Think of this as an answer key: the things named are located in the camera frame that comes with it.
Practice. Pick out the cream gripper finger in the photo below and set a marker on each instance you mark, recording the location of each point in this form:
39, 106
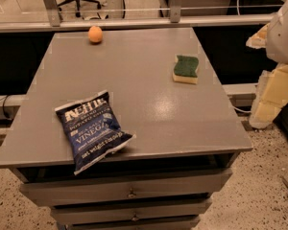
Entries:
270, 97
258, 40

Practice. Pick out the green and yellow sponge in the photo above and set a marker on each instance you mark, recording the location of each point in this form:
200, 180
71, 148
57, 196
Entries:
185, 69

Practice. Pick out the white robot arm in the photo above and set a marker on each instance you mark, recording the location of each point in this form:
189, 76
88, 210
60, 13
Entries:
277, 36

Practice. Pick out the blue kettle chip bag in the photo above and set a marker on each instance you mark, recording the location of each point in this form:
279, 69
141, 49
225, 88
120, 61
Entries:
92, 130

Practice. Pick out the grey drawer cabinet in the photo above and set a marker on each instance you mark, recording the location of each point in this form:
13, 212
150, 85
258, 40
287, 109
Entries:
186, 135

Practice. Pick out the orange fruit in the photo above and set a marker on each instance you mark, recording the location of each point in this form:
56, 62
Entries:
95, 34

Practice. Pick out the metal railing frame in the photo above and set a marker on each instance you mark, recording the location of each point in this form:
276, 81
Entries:
56, 15

